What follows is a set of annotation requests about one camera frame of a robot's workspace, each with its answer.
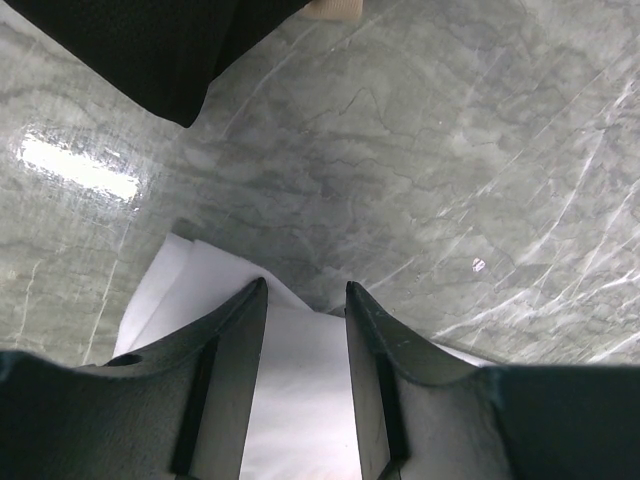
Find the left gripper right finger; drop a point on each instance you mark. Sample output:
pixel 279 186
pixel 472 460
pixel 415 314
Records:
pixel 423 413

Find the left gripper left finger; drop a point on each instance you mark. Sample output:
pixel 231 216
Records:
pixel 177 408

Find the white printed t shirt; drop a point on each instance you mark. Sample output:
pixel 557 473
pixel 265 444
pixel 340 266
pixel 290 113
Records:
pixel 302 421

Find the black folded t shirt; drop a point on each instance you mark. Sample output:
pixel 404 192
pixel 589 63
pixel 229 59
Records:
pixel 162 54

